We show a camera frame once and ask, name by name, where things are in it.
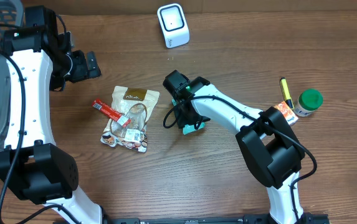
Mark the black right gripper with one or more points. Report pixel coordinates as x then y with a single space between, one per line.
184 121

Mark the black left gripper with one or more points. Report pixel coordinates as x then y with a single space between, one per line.
81 71

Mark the teal wet wipes pack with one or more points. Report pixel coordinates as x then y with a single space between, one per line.
186 128

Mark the red stick sachet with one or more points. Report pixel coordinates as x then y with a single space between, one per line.
119 118

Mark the beige brown snack pouch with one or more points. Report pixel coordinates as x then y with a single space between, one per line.
136 105

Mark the yellow highlighter marker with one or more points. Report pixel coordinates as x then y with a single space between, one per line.
286 93

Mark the orange tissue pack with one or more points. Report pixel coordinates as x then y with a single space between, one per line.
287 112

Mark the green lid white jar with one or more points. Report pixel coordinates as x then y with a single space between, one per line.
308 102

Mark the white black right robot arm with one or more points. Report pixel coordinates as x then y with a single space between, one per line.
270 148

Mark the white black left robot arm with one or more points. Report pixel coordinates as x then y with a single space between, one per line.
32 167

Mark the white barcode scanner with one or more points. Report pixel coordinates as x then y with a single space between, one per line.
173 25

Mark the black aluminium rail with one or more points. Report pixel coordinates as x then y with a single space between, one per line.
307 218

